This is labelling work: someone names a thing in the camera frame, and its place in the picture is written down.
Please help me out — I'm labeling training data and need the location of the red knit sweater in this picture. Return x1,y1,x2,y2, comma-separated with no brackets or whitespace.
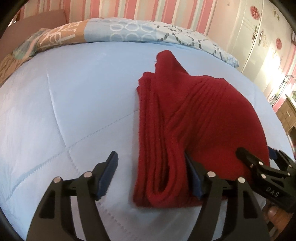
133,50,269,208

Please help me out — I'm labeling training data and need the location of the right hand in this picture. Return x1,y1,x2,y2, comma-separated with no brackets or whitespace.
262,200,294,232

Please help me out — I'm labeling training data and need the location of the wooden drawer cabinet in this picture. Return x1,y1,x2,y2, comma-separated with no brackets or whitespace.
276,95,296,134

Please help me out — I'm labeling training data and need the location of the light blue quilted bedspread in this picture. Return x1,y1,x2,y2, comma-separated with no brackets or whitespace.
1,42,292,240

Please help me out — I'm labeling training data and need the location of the white ornate wardrobe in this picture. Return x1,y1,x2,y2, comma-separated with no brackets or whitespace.
228,1,292,96

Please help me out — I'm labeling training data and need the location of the brown folded garment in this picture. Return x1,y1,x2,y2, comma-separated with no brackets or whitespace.
0,54,32,87

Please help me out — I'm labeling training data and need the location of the plaid green pink pillow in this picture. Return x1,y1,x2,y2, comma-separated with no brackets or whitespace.
12,28,50,60

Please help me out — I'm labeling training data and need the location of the brown headboard panel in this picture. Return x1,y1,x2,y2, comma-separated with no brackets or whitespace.
0,9,67,61

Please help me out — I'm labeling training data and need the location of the patterned blue orange pillow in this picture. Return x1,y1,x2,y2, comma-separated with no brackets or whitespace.
37,18,239,68

